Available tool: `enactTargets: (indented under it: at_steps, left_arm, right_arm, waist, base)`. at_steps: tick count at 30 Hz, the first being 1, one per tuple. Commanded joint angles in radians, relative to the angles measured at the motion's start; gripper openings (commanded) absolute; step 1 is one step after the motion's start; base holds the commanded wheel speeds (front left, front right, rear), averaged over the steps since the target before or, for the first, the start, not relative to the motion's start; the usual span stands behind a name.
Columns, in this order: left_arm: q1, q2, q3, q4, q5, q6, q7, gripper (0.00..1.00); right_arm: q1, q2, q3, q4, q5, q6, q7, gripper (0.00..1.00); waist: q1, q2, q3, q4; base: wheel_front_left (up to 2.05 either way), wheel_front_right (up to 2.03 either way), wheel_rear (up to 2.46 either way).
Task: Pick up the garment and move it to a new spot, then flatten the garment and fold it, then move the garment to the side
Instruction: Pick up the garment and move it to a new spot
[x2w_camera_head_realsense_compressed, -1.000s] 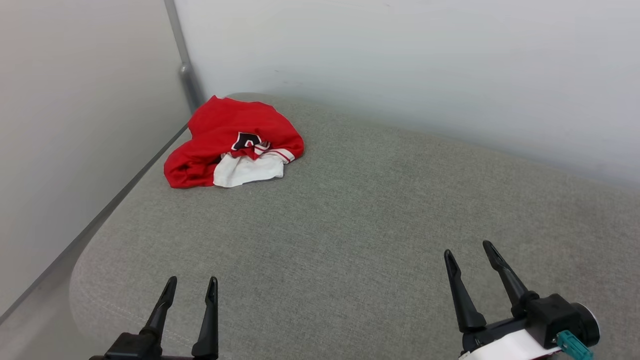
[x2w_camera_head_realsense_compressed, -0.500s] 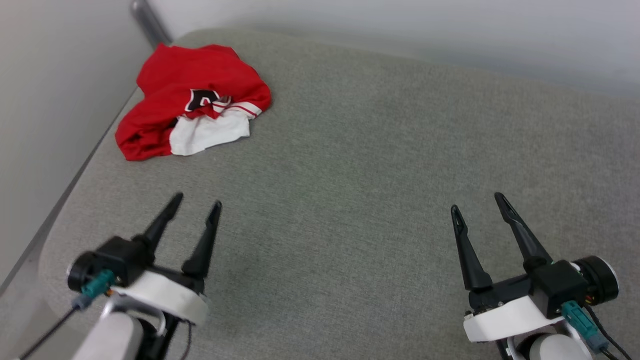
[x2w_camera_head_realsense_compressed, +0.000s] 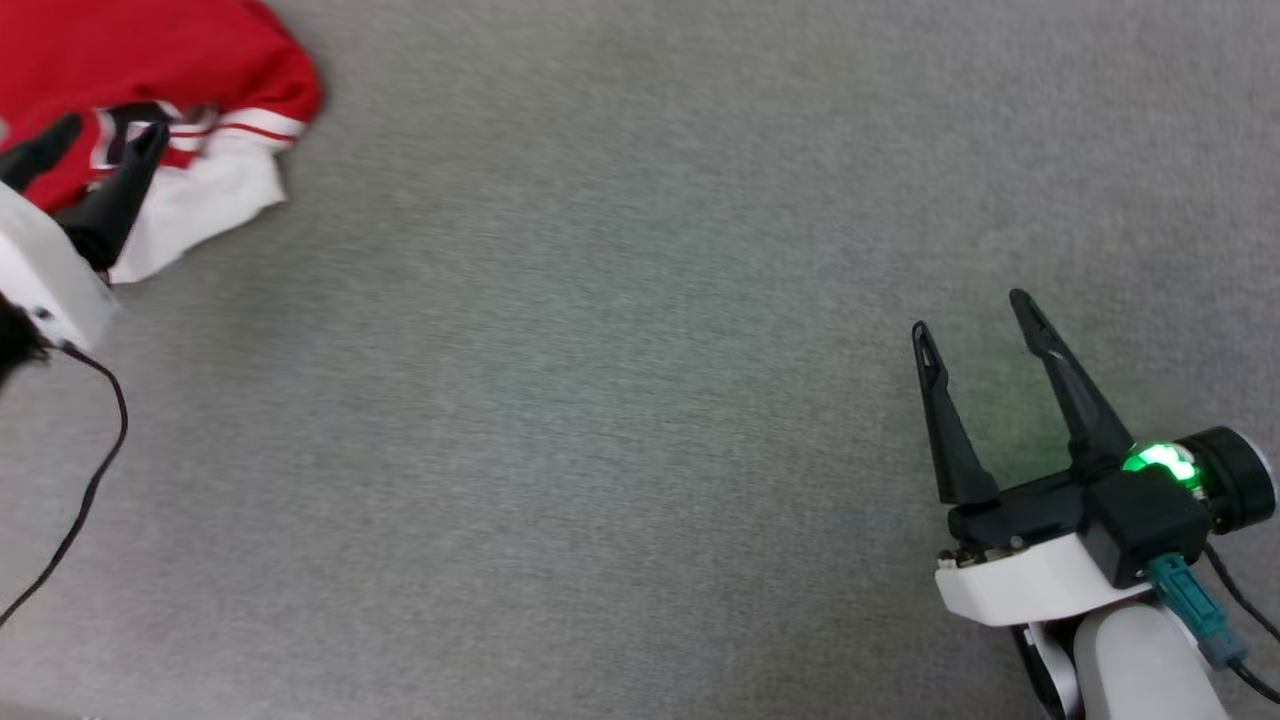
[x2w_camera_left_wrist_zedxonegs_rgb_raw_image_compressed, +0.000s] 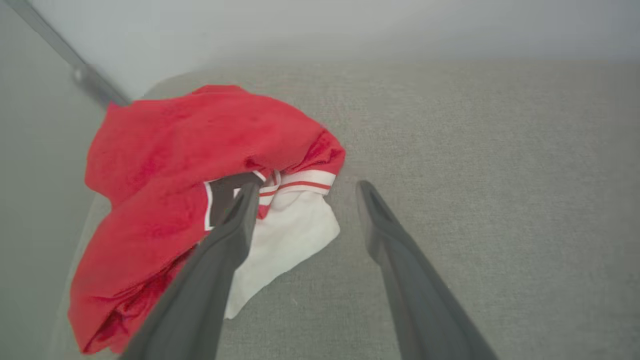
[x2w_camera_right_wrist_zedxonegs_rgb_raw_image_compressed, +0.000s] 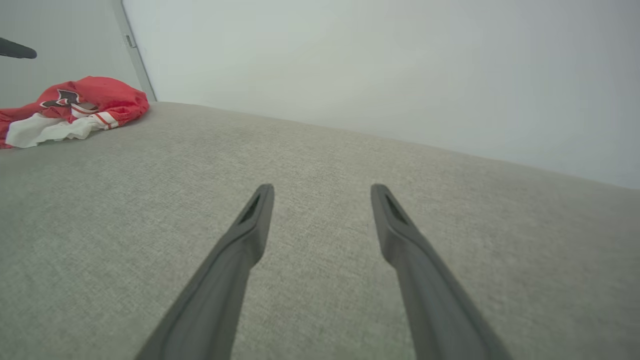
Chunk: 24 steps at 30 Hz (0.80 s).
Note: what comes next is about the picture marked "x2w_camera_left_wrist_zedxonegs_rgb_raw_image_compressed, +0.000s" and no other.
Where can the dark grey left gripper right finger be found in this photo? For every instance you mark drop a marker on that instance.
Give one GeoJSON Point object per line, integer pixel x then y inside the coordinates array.
{"type": "Point", "coordinates": [415, 300]}

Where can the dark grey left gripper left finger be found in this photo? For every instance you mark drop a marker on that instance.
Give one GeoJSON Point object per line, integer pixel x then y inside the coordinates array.
{"type": "Point", "coordinates": [200, 300]}

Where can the grey skirting strip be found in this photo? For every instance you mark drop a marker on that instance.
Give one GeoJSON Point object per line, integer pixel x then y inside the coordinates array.
{"type": "Point", "coordinates": [90, 80]}

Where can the red jersey garment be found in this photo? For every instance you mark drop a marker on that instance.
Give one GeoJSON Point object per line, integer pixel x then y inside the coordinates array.
{"type": "Point", "coordinates": [175, 140]}

